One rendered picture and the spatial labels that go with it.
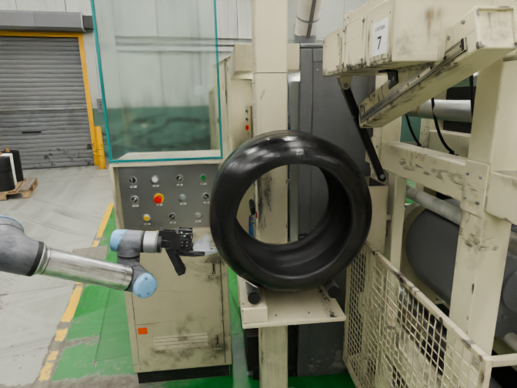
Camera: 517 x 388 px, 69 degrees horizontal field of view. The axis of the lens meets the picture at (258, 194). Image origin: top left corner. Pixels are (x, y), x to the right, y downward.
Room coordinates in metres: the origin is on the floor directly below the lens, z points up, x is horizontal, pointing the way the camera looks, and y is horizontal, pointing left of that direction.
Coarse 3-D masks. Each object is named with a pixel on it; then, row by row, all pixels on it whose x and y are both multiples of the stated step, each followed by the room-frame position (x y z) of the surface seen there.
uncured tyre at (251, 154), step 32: (256, 160) 1.15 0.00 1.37; (288, 160) 1.15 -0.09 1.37; (320, 160) 1.16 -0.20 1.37; (352, 160) 1.22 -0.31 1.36; (224, 192) 1.15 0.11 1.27; (352, 192) 1.17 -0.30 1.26; (224, 224) 1.14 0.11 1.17; (320, 224) 1.45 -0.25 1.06; (352, 224) 1.18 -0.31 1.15; (224, 256) 1.16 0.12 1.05; (256, 256) 1.39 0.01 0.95; (288, 256) 1.42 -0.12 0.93; (320, 256) 1.37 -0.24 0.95; (352, 256) 1.18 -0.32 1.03; (288, 288) 1.16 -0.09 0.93
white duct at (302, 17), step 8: (304, 0) 2.00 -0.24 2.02; (320, 0) 2.00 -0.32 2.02; (304, 8) 2.03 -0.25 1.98; (320, 8) 2.05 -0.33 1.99; (296, 16) 2.10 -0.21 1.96; (304, 16) 2.05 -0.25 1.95; (296, 24) 2.11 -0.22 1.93; (304, 24) 2.07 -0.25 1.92; (312, 24) 2.07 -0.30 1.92; (296, 32) 2.13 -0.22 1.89; (304, 32) 2.10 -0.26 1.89; (312, 32) 2.11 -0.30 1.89
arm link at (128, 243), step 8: (112, 232) 1.20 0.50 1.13; (120, 232) 1.20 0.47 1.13; (128, 232) 1.20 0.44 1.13; (136, 232) 1.21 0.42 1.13; (144, 232) 1.21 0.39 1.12; (112, 240) 1.18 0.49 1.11; (120, 240) 1.18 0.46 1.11; (128, 240) 1.18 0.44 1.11; (136, 240) 1.18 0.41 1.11; (112, 248) 1.18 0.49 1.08; (120, 248) 1.18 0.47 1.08; (128, 248) 1.18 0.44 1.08; (136, 248) 1.18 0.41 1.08; (128, 256) 1.18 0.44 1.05
